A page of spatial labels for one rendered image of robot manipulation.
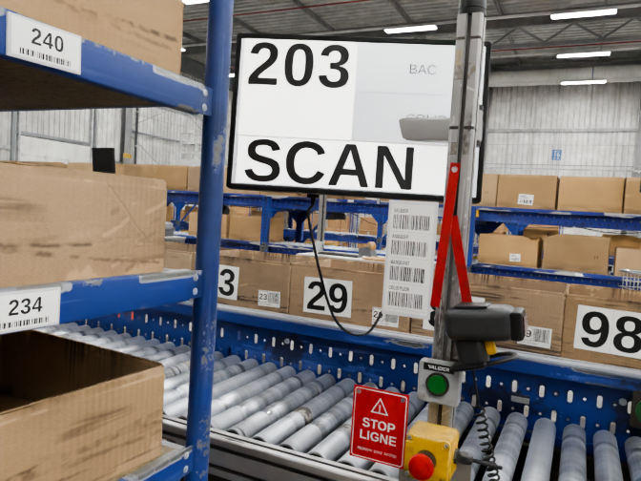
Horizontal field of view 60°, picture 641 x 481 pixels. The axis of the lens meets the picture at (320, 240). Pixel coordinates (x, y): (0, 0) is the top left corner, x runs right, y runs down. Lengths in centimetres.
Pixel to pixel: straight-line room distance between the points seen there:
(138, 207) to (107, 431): 22
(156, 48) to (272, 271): 122
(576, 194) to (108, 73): 570
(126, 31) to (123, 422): 38
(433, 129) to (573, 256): 480
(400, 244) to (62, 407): 60
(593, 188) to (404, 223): 516
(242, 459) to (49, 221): 77
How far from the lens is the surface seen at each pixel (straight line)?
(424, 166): 105
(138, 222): 60
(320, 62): 110
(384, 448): 102
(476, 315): 87
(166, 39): 63
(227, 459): 121
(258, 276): 178
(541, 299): 152
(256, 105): 109
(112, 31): 58
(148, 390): 63
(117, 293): 54
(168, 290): 59
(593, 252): 578
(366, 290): 162
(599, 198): 605
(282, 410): 137
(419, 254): 94
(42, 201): 52
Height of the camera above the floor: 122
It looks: 3 degrees down
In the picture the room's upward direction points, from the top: 4 degrees clockwise
